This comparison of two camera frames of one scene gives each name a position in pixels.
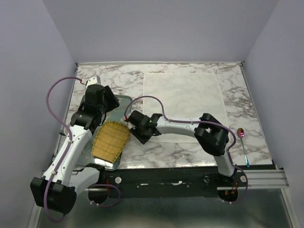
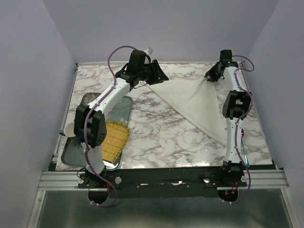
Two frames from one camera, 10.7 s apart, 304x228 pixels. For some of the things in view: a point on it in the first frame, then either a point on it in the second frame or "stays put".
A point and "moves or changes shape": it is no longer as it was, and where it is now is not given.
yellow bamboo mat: x=110 y=140 stays put
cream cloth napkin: x=185 y=96 moves or changes shape
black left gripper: x=112 y=100 -> x=158 y=76
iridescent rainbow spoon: x=240 y=133 stays put
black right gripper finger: x=142 y=137 -> x=213 y=70
